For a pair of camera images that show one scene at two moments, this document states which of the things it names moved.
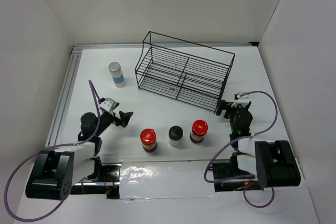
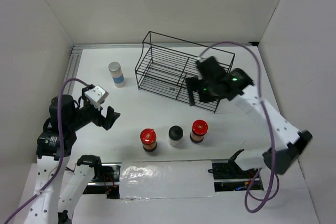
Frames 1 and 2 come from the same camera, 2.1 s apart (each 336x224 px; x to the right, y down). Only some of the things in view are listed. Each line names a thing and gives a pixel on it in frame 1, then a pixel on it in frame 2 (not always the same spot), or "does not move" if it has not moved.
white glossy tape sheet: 166,179 does not move
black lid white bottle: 175,135 does not move
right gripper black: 223,105 → 194,83
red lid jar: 199,128 does not move
